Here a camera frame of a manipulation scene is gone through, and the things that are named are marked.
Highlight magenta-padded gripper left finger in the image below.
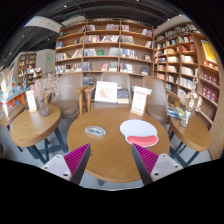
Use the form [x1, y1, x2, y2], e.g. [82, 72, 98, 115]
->
[40, 143, 92, 186]

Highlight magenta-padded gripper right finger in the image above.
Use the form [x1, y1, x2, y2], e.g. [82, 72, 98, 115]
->
[131, 143, 184, 186]

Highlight transparent computer mouse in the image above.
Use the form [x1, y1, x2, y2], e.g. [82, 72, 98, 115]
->
[84, 125, 107, 137]

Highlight white mouse pad red rest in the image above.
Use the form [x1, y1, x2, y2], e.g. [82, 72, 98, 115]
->
[119, 119, 160, 148]

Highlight round wooden side table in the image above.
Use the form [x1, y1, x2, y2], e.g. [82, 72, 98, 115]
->
[168, 114, 213, 168]
[0, 103, 27, 128]
[9, 103, 69, 164]

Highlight glass vase white dried flowers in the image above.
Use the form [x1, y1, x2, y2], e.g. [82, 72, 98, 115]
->
[178, 78, 204, 128]

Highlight stack of blue books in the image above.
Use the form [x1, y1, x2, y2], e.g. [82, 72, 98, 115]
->
[165, 105, 185, 120]

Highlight beige armchair wooden arms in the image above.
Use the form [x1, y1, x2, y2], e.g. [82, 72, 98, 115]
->
[83, 72, 133, 111]
[143, 75, 178, 126]
[49, 72, 88, 121]

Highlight glass vase pink dried flowers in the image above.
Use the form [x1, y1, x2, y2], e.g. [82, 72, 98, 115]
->
[29, 73, 61, 118]

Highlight small white table sign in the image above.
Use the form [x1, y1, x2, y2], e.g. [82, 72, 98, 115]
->
[25, 89, 38, 113]

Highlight white red standing sign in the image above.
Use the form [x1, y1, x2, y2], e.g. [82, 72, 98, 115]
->
[130, 85, 149, 117]

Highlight light blue flat book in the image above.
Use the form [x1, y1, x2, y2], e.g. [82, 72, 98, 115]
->
[131, 85, 153, 96]

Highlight dark cover standing book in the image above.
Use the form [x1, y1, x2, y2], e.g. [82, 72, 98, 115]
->
[116, 87, 130, 105]

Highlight colourful book display stand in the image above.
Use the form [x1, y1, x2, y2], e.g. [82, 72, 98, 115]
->
[0, 68, 31, 111]

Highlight white framed picture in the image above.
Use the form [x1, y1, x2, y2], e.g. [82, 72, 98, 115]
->
[94, 80, 119, 104]

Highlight curved wooden bookshelf yellow poster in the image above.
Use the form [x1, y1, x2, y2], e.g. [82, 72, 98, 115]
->
[153, 21, 224, 161]

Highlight distant wooden bookshelf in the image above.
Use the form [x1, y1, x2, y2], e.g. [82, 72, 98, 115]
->
[16, 51, 38, 88]

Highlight white hanging ceiling panel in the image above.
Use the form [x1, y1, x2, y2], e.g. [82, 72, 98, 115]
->
[23, 15, 64, 34]

